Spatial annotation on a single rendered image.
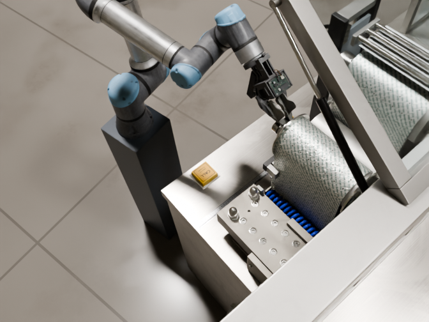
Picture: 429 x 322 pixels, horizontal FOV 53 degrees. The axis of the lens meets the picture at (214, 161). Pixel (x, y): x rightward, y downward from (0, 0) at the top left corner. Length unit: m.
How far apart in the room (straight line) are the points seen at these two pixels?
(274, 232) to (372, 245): 0.69
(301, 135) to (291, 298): 0.63
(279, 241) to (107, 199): 1.52
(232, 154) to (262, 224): 0.38
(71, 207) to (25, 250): 0.34
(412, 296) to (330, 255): 0.28
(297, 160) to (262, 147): 0.47
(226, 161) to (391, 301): 0.90
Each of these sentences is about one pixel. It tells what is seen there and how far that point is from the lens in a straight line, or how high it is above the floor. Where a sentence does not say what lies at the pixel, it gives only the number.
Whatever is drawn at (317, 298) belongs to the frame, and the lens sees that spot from 0.64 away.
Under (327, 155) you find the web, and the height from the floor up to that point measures 1.31.
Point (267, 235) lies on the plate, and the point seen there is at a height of 1.03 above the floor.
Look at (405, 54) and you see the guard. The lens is 0.76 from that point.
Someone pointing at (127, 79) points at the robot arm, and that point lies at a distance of 1.60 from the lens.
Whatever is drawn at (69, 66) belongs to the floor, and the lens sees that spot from 3.43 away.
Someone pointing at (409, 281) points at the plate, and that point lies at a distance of 0.92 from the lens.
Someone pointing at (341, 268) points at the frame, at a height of 1.65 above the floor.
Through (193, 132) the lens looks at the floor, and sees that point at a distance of 2.81.
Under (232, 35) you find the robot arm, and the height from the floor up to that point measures 1.47.
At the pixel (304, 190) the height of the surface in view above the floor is 1.17.
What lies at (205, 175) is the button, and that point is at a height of 0.92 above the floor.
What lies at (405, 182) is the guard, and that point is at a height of 1.68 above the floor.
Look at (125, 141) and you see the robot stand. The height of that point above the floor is 0.90.
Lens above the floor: 2.27
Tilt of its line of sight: 58 degrees down
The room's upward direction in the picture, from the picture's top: 6 degrees counter-clockwise
